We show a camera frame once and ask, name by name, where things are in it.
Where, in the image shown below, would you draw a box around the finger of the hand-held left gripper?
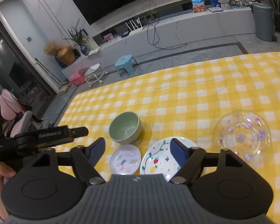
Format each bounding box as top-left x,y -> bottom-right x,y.
68,127 -> 89,138

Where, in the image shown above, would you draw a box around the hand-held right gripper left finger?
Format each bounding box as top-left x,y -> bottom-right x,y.
29,137 -> 106,186

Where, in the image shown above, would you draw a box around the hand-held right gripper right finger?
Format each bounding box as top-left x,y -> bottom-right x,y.
170,138 -> 250,186

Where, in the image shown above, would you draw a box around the white fruit-painted plate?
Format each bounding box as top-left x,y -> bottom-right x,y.
139,136 -> 203,183

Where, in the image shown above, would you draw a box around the small white sticker-print plate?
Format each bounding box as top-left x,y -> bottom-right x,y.
109,144 -> 141,175

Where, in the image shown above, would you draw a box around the green ceramic bowl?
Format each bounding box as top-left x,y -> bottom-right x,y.
108,111 -> 144,144

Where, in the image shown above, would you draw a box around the clear glass flower-print plate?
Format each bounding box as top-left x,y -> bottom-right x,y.
212,109 -> 271,164

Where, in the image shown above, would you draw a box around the grey chair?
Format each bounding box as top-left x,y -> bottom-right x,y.
10,111 -> 33,137

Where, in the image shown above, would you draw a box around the pink chair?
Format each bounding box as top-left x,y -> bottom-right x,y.
0,89 -> 22,119

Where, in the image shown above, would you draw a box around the pink basket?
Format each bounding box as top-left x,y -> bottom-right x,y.
69,70 -> 85,85

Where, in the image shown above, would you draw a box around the yellow checked tablecloth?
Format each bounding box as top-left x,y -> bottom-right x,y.
57,51 -> 280,224

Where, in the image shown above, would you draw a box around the round glass wheeled stool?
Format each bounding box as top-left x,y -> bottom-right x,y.
84,63 -> 108,88

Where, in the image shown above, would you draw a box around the sliding glass door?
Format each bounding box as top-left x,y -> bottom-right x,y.
0,16 -> 59,122

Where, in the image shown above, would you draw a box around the brown round vase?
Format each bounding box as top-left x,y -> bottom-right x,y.
57,46 -> 76,65

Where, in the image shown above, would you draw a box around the green plant in blue vase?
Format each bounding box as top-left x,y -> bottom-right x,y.
63,19 -> 90,56

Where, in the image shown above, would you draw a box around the light blue plastic stool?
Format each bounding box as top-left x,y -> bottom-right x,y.
115,54 -> 139,77

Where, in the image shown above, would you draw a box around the dried yellow flowers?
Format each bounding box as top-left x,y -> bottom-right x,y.
43,41 -> 61,56

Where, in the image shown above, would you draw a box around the white printed box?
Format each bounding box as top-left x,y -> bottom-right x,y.
82,36 -> 94,50

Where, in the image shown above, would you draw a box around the white router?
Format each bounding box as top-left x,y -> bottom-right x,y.
125,16 -> 144,36

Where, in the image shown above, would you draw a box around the blue snack bag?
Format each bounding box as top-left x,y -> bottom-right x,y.
188,0 -> 206,13

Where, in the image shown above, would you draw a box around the grey trash bin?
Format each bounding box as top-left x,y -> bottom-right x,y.
252,2 -> 274,42

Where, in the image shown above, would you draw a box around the long-handled broom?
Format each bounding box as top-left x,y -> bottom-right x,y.
35,57 -> 63,89

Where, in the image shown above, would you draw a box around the black cable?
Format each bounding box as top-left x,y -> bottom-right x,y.
146,16 -> 175,49

